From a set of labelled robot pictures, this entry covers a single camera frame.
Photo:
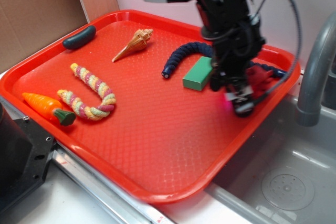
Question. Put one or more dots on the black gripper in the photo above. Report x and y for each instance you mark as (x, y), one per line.
(232, 53)

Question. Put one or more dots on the red paper ball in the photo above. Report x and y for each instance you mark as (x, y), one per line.
(259, 79)

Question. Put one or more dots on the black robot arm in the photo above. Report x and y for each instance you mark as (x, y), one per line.
(218, 16)

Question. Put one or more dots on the green rectangular block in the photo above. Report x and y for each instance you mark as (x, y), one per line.
(198, 76)

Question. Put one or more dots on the grey toy faucet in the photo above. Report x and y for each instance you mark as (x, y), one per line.
(318, 83)

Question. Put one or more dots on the tan spiral seashell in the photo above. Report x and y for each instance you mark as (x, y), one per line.
(137, 43)

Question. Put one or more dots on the red plastic tray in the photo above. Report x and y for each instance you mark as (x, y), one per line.
(163, 142)

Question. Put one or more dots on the grey toy sink basin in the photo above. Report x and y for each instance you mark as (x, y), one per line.
(284, 173)

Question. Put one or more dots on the dark green toy pickle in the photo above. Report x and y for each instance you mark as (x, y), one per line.
(80, 39)

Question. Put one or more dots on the orange toy carrot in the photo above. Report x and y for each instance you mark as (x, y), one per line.
(49, 108)

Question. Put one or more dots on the brown cardboard panel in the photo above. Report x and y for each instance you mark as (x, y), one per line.
(28, 26)

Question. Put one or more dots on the black metal bracket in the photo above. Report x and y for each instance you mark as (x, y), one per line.
(26, 150)

